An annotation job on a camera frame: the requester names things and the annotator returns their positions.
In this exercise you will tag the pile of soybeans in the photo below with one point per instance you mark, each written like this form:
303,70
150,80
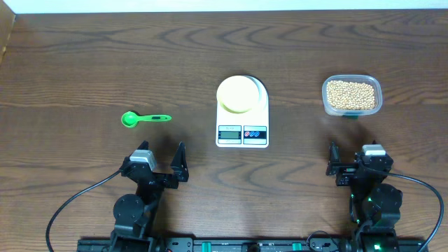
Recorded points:
350,95

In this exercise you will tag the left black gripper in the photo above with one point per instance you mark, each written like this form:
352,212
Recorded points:
178,167

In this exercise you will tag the yellow plastic bowl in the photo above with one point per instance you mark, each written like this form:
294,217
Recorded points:
238,94

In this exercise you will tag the white digital kitchen scale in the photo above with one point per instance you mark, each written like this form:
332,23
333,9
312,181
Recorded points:
245,130

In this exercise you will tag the green plastic measuring scoop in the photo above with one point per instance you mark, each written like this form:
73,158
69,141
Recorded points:
131,119

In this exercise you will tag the clear plastic bean container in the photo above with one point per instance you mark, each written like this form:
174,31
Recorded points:
358,79

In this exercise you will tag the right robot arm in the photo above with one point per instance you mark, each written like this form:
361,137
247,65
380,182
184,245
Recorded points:
374,205

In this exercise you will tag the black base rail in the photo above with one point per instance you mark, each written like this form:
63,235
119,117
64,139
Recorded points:
185,244

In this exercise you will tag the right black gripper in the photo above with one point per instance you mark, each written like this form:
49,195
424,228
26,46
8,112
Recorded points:
347,170

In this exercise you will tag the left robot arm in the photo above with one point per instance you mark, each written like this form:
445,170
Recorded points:
135,213

